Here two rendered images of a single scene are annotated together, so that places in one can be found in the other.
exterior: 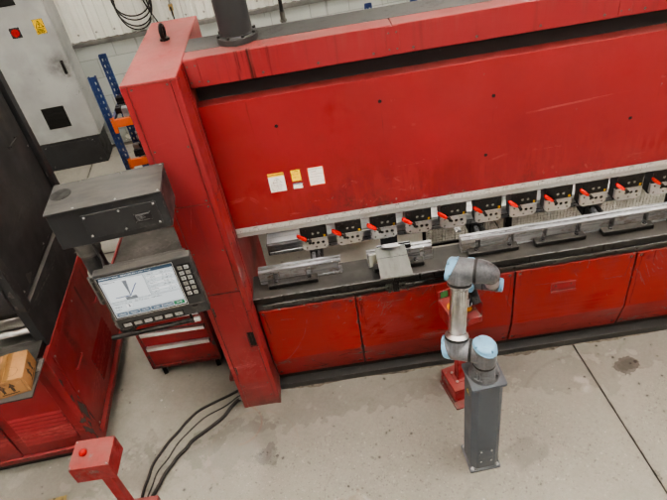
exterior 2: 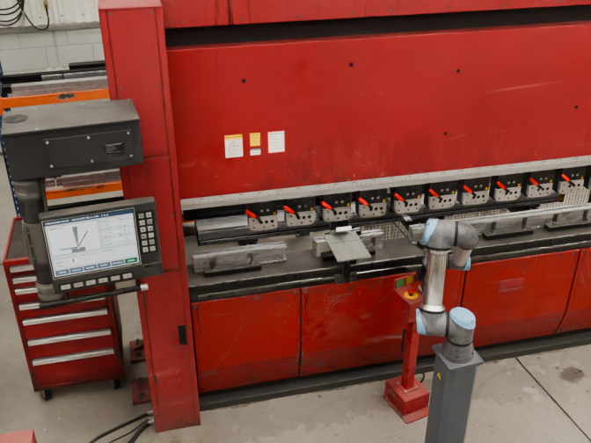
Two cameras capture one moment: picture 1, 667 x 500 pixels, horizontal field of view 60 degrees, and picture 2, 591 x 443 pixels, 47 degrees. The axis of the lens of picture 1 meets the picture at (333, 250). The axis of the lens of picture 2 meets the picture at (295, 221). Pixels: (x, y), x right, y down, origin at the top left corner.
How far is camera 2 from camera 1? 0.92 m
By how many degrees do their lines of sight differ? 16
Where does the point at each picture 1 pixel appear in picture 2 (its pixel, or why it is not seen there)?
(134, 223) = (102, 156)
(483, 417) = (456, 406)
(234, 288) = (175, 265)
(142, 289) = (93, 240)
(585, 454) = not seen: outside the picture
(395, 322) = (339, 323)
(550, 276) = (499, 272)
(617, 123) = (565, 112)
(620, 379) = (569, 388)
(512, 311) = not seen: hidden behind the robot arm
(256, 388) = (175, 404)
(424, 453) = not seen: outside the picture
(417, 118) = (384, 87)
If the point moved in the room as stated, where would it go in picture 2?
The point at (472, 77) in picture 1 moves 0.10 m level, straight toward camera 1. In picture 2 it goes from (441, 50) to (444, 55)
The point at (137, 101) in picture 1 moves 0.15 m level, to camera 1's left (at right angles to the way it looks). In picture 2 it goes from (114, 27) to (75, 30)
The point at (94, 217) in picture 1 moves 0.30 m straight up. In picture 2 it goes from (60, 143) to (46, 63)
